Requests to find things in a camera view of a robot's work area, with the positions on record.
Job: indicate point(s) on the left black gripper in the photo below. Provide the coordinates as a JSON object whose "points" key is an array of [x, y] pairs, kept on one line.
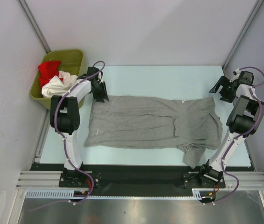
{"points": [[100, 98]]}

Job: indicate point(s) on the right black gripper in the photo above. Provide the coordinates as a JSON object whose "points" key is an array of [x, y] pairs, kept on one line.
{"points": [[224, 81]]}

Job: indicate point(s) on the grey t shirt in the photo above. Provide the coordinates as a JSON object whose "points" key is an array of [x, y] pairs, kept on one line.
{"points": [[191, 126]]}

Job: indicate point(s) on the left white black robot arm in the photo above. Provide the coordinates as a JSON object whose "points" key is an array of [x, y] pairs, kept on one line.
{"points": [[65, 119]]}

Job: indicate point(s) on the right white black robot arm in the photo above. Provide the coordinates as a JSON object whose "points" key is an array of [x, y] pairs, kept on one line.
{"points": [[242, 122]]}

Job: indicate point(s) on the white t shirt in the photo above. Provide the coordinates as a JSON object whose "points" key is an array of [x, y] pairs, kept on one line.
{"points": [[59, 84]]}

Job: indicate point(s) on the red t shirt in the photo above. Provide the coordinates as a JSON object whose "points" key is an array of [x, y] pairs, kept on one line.
{"points": [[48, 70]]}

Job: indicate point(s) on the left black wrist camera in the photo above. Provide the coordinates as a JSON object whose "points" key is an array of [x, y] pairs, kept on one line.
{"points": [[92, 73]]}

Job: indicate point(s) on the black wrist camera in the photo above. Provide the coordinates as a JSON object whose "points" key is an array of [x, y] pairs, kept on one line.
{"points": [[242, 77], [92, 73]]}

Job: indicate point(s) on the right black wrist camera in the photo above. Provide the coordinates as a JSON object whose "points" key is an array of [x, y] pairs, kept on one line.
{"points": [[242, 77]]}

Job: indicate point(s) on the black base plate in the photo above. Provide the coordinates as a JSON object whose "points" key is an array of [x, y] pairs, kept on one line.
{"points": [[144, 181]]}

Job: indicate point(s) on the right aluminium corner post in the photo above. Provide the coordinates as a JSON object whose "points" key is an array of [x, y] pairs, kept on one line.
{"points": [[246, 27]]}

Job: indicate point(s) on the aluminium corner post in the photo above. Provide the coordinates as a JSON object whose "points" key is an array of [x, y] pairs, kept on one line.
{"points": [[246, 27], [34, 25]]}

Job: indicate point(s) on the aluminium frame rail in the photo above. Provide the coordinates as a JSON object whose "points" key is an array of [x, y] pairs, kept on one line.
{"points": [[50, 180]]}

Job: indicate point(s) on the grey slotted cable duct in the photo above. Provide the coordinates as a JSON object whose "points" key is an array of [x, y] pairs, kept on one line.
{"points": [[77, 195]]}

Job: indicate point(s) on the left aluminium corner post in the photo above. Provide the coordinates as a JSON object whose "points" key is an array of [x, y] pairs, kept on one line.
{"points": [[34, 25]]}

